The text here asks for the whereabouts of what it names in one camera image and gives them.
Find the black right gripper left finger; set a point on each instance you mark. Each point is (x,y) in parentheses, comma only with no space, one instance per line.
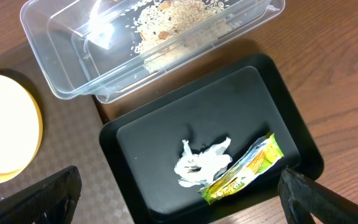
(52,200)

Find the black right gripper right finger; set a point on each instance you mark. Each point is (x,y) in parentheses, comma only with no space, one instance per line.
(303,199)

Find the green orange snack wrapper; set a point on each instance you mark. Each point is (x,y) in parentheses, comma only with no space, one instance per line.
(260,157)

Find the yellow plate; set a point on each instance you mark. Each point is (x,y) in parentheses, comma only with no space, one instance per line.
(21,128)

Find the white tissue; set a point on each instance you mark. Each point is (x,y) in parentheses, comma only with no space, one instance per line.
(202,168)

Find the rice leftovers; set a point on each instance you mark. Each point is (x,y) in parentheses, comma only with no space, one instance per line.
(165,20)

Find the black waste tray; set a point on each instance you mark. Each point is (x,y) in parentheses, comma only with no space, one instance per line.
(243,101)

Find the brown serving tray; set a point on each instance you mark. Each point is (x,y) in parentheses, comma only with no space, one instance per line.
(71,138)

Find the clear plastic container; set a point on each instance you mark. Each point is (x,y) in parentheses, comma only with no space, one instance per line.
(87,47)

